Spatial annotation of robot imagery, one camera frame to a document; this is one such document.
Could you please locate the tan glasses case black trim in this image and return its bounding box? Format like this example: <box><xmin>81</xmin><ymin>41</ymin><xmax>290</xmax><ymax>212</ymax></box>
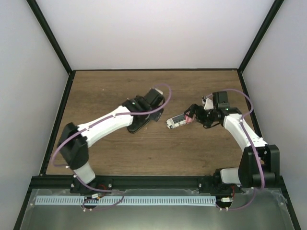
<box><xmin>127</xmin><ymin>118</ymin><xmax>151</xmax><ymax>134</ymax></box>

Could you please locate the tan glasses case striped trim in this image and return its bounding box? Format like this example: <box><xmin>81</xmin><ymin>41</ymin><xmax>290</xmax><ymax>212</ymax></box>
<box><xmin>165</xmin><ymin>114</ymin><xmax>194</xmax><ymax>129</ymax></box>

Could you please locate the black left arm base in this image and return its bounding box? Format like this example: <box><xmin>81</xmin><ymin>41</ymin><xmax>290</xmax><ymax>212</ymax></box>
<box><xmin>69</xmin><ymin>176</ymin><xmax>113</xmax><ymax>195</ymax></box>

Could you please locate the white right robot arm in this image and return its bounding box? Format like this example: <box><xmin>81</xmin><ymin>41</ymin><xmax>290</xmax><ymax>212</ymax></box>
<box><xmin>184</xmin><ymin>104</ymin><xmax>280</xmax><ymax>193</ymax></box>

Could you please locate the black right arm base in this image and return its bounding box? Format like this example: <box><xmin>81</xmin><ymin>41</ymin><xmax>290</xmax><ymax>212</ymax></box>
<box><xmin>197</xmin><ymin>168</ymin><xmax>240</xmax><ymax>196</ymax></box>

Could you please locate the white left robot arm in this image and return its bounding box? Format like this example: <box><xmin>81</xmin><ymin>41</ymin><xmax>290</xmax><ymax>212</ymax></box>
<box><xmin>57</xmin><ymin>95</ymin><xmax>165</xmax><ymax>194</ymax></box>

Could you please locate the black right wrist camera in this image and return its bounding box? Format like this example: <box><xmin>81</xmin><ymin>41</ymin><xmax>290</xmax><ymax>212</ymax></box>
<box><xmin>202</xmin><ymin>91</ymin><xmax>230</xmax><ymax>110</ymax></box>

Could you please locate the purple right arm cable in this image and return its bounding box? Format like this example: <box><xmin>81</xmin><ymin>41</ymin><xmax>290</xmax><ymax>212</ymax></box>
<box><xmin>207</xmin><ymin>89</ymin><xmax>266</xmax><ymax>211</ymax></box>

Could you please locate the light blue slotted cable duct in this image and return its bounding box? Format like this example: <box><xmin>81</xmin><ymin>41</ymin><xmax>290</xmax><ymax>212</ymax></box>
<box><xmin>34</xmin><ymin>195</ymin><xmax>216</xmax><ymax>206</ymax></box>

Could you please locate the black aluminium frame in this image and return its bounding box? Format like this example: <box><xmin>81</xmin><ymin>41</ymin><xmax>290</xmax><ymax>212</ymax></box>
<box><xmin>14</xmin><ymin>0</ymin><xmax>301</xmax><ymax>230</ymax></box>

